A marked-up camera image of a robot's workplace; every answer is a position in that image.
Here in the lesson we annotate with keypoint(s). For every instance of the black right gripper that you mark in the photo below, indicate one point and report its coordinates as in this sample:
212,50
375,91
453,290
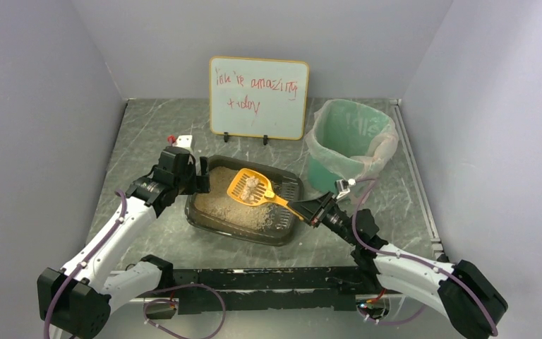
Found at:
322,209

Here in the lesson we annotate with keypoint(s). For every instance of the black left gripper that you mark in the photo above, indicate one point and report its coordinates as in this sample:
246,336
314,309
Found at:
196,176

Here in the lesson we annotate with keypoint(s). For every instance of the yellow litter scoop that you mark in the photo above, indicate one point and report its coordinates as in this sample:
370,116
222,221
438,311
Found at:
252,188

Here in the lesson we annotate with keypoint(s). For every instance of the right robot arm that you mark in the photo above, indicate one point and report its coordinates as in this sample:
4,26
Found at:
458,291

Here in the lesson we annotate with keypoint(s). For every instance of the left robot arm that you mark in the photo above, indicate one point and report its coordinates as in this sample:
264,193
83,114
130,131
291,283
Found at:
80,296

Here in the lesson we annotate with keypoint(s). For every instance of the beige cat litter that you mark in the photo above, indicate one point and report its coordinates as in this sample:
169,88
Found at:
219,205

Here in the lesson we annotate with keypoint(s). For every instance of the green trash bin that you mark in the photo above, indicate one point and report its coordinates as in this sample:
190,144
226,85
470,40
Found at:
350,140

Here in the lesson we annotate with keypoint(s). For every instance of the translucent pink bin liner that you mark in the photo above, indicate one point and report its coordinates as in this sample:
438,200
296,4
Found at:
383,145

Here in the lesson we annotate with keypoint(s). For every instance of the whiteboard with red writing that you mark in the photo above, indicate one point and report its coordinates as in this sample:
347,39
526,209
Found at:
258,98

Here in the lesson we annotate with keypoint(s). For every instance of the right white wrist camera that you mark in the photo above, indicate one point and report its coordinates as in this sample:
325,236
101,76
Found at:
343,187

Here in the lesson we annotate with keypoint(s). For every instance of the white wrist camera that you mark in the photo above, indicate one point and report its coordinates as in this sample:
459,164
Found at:
182,141
343,187

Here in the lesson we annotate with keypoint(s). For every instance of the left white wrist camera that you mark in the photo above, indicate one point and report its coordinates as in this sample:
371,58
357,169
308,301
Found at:
182,141

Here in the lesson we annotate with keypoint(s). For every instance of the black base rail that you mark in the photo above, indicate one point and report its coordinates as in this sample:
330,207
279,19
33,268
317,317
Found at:
339,288

